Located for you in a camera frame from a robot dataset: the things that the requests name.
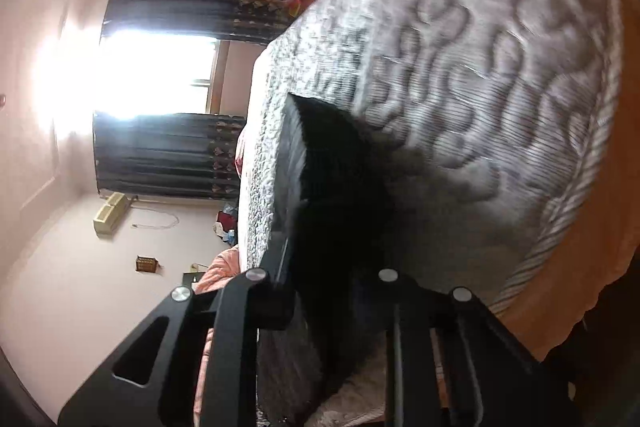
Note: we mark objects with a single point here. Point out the red bag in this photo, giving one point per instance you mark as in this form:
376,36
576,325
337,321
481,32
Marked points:
226,221

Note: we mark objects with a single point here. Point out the bright window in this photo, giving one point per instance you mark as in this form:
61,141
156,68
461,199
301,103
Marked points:
155,72

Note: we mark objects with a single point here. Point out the black pants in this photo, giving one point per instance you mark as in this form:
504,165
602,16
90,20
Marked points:
340,207

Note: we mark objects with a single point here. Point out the plush bed sheet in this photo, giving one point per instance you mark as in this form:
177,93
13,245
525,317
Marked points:
600,232

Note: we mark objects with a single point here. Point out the beige air conditioner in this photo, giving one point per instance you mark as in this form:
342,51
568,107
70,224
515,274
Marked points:
109,214

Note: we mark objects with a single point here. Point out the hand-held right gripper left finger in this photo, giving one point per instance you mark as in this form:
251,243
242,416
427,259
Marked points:
275,307

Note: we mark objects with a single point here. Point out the pink comforter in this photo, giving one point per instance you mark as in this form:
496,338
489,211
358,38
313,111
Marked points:
220,274

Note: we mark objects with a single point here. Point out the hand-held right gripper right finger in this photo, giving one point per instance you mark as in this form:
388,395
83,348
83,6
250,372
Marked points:
407,307

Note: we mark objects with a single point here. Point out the dark patterned curtain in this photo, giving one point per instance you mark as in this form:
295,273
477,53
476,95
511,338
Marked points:
160,157
190,2

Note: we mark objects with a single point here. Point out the small brown wall box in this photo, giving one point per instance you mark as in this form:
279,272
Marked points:
147,264

